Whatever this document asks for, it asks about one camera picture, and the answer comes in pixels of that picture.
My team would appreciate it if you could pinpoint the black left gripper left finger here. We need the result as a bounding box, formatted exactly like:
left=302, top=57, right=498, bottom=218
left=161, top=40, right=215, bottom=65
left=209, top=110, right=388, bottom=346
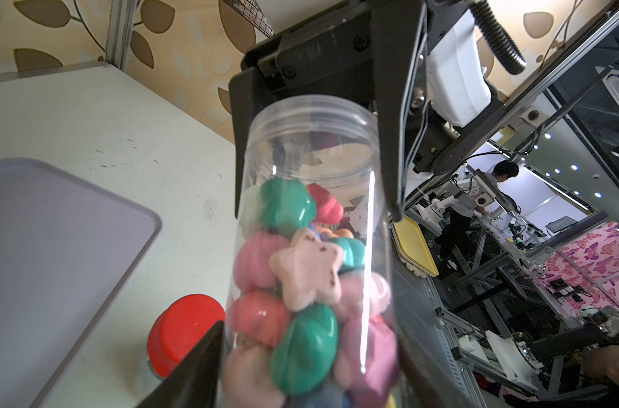
left=136, top=321, right=224, bottom=408

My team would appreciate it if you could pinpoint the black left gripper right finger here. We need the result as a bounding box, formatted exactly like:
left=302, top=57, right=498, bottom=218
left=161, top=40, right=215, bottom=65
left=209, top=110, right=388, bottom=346
left=397, top=326, right=472, bottom=408

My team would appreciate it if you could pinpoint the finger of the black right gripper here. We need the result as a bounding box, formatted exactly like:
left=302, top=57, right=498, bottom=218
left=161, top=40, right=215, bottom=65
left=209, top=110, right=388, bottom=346
left=229, top=67, right=274, bottom=218
left=371, top=1, right=427, bottom=221

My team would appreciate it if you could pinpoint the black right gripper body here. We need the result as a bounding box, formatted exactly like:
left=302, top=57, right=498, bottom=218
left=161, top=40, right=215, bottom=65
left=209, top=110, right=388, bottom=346
left=240, top=4, right=433, bottom=108

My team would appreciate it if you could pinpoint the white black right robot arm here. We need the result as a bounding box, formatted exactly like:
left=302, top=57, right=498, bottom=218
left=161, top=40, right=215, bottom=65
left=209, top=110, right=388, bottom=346
left=229, top=1, right=527, bottom=220

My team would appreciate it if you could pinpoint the red lid candy jar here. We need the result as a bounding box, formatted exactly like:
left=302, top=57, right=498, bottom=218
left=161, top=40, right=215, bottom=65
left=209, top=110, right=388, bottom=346
left=146, top=294, right=225, bottom=378

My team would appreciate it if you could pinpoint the lilac plastic tray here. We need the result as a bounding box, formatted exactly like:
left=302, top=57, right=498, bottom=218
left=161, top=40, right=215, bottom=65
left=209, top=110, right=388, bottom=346
left=0, top=158, right=162, bottom=407

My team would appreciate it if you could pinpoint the aluminium frame post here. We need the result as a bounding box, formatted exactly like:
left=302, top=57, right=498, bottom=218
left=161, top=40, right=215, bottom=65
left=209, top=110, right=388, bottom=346
left=105, top=0, right=138, bottom=71

